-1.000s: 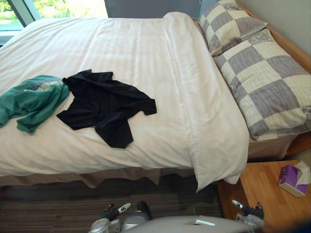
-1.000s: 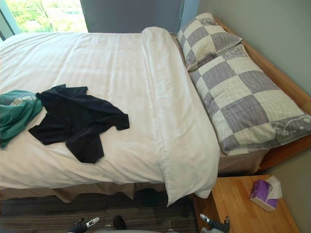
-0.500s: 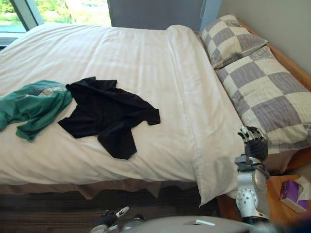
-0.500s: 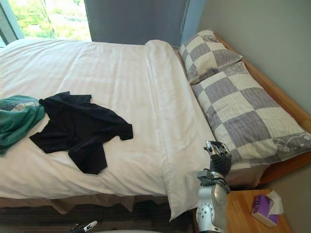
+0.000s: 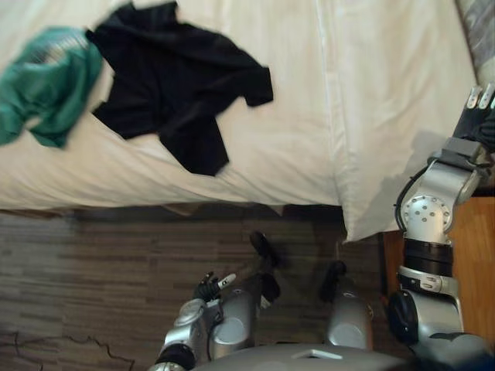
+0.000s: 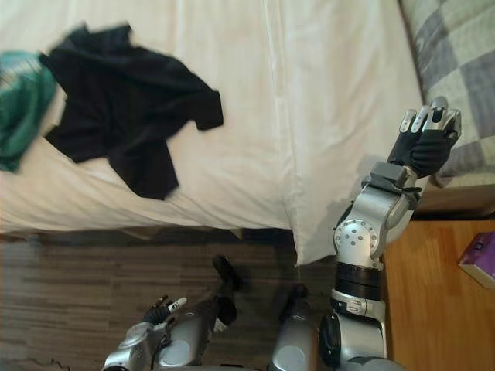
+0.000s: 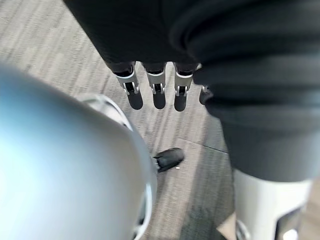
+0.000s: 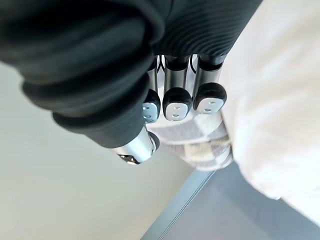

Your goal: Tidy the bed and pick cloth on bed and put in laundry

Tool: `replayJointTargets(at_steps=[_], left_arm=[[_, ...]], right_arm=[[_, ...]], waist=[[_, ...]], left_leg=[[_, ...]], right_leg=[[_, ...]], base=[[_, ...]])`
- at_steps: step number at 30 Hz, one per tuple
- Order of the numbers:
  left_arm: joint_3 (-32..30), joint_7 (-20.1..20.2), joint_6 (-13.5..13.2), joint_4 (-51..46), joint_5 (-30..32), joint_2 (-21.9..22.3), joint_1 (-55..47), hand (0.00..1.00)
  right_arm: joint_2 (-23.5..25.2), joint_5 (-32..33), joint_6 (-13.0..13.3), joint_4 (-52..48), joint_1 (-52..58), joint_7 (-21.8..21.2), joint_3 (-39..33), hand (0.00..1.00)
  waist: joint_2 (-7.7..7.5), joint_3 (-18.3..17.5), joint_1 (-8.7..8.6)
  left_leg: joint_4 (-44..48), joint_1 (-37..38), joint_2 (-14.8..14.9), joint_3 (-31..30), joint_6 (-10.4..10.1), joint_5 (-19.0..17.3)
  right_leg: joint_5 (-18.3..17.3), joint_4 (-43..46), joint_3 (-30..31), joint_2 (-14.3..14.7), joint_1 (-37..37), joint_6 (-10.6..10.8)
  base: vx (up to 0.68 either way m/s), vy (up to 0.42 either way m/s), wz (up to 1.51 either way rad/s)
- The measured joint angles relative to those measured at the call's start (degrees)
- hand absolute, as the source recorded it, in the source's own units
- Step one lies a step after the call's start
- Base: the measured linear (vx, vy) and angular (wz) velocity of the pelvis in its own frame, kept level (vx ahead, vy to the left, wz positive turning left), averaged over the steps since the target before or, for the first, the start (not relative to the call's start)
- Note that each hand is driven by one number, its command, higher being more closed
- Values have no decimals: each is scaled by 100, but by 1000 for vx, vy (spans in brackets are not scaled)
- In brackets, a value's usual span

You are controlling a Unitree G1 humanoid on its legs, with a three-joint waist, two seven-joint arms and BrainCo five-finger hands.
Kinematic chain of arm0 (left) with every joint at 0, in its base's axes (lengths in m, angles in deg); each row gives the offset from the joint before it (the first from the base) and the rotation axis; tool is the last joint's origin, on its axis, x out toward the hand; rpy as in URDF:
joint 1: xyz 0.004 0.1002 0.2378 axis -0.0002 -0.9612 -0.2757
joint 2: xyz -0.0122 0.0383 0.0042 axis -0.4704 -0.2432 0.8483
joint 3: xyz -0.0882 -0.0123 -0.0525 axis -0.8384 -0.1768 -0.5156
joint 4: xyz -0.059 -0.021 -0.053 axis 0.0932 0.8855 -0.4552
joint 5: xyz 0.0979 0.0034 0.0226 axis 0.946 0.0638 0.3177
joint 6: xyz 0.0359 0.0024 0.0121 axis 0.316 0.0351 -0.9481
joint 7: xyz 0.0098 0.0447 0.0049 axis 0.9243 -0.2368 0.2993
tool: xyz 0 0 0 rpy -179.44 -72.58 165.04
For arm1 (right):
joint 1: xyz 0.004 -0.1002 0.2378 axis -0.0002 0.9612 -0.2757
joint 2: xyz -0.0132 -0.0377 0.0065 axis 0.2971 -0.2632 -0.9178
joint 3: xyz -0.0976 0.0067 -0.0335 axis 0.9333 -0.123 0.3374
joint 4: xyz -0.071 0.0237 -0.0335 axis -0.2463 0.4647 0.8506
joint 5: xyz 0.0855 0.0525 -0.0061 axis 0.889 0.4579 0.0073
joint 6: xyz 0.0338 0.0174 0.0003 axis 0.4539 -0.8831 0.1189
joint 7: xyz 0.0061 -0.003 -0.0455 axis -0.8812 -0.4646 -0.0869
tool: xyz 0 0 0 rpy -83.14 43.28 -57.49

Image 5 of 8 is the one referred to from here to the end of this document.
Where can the robot right leg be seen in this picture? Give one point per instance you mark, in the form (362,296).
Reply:
(346,309)

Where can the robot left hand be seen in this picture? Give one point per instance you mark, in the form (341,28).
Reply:
(210,288)

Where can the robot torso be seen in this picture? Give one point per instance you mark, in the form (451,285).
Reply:
(305,359)

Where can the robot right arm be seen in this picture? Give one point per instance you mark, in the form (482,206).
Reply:
(429,247)

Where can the white bed duvet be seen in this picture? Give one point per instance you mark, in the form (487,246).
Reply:
(309,116)

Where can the green cloth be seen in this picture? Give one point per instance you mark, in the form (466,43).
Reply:
(46,89)

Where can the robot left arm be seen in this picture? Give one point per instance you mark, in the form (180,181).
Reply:
(185,332)

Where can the black shirt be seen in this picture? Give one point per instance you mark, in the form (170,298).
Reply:
(174,81)

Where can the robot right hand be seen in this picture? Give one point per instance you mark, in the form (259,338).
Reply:
(477,120)

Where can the grey patterned pillow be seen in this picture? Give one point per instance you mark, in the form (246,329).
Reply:
(479,35)

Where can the wooden bedside table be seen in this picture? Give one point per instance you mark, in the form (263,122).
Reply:
(470,266)

